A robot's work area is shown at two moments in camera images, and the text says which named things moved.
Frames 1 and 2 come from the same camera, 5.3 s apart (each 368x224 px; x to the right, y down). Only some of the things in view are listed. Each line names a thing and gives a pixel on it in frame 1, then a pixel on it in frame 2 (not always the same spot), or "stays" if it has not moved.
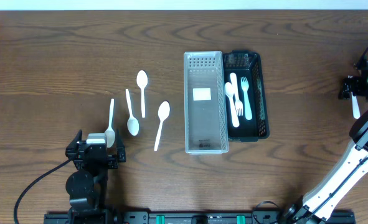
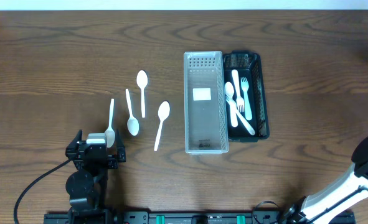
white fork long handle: [245, 86] stays
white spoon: [228, 89] stays
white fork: [356, 111] -> [229, 100]
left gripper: [95, 156] stays
